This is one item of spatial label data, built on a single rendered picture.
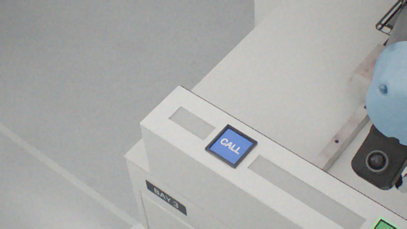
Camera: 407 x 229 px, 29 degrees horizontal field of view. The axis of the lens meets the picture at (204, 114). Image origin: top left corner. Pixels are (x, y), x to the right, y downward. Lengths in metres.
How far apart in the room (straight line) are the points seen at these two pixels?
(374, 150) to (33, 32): 2.06
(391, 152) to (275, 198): 0.34
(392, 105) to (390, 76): 0.02
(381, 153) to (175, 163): 0.48
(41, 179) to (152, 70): 0.52
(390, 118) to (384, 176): 0.17
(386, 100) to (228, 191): 0.56
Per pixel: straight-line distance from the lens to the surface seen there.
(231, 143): 1.14
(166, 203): 1.34
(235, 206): 1.15
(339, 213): 1.09
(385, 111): 0.62
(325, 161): 1.26
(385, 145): 0.79
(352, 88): 1.33
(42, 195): 2.31
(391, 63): 0.62
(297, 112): 1.35
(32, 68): 2.62
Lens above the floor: 1.89
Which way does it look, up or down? 52 degrees down
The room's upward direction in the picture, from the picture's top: 6 degrees counter-clockwise
